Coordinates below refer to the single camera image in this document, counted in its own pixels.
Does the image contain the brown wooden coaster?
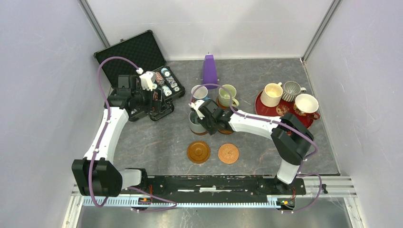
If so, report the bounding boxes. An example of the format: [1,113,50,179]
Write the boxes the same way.
[216,97,229,110]
[191,131,208,135]
[218,129,233,135]

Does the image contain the woven rattan coaster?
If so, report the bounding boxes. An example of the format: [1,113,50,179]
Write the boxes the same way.
[218,143,240,164]

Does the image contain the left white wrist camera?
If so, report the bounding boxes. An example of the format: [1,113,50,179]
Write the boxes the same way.
[136,68,156,91]

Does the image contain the red round tray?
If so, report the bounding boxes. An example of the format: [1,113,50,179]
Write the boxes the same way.
[254,91,315,128]

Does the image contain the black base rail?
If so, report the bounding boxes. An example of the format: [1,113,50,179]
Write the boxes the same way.
[138,175,307,203]

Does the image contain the blue white mug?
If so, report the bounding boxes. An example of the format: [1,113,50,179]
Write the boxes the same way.
[191,85,209,102]

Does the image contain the grey striped mug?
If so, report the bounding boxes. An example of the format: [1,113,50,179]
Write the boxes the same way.
[281,81,307,102]

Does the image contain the black poker chip case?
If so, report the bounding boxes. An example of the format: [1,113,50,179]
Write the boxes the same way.
[94,30,185,122]

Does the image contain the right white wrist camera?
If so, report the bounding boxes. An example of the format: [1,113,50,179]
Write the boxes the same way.
[189,100,205,120]

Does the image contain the white red-handled mug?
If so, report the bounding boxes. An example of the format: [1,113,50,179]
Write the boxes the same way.
[293,94,320,120]

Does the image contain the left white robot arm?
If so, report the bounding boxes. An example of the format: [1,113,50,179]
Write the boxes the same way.
[71,71,174,197]

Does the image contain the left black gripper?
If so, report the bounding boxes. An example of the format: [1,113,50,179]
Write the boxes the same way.
[131,85,167,114]

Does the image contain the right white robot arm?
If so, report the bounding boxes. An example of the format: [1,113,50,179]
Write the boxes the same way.
[189,100,314,194]

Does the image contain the grey-green mug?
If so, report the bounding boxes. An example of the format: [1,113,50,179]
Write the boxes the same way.
[189,111,206,133]

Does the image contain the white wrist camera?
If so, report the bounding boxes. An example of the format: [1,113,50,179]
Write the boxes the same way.
[136,68,156,91]
[189,100,205,120]

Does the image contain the light green mug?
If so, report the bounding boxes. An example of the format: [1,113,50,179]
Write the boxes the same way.
[218,85,239,107]

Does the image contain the purple metronome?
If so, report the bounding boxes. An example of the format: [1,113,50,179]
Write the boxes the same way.
[202,54,218,90]

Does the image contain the orange-brown wooden coaster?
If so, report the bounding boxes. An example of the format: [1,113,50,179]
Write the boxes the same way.
[187,141,211,164]

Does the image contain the cream yellow mug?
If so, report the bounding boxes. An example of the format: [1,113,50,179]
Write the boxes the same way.
[260,82,283,107]

